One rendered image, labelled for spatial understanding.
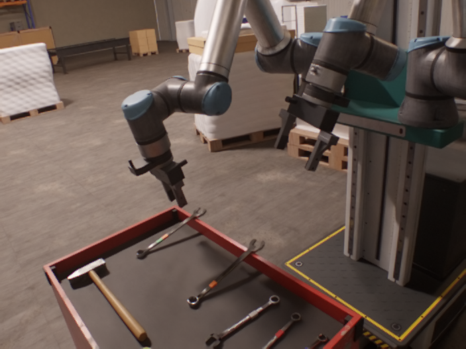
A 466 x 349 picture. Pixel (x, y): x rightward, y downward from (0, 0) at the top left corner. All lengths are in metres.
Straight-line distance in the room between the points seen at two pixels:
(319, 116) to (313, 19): 4.23
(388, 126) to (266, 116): 3.12
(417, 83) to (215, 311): 0.89
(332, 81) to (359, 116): 0.54
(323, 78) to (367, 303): 1.17
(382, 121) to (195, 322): 0.89
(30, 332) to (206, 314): 1.67
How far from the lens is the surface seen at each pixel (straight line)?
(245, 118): 4.29
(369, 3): 1.07
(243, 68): 4.14
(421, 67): 1.24
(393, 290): 1.88
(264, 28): 1.47
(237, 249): 1.06
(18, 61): 7.82
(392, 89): 1.50
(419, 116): 1.27
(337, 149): 3.58
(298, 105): 0.93
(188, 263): 1.08
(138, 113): 0.96
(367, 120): 1.38
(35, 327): 2.49
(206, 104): 0.94
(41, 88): 7.94
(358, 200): 1.81
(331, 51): 0.88
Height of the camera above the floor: 1.57
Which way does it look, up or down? 22 degrees down
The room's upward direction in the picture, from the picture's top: 6 degrees counter-clockwise
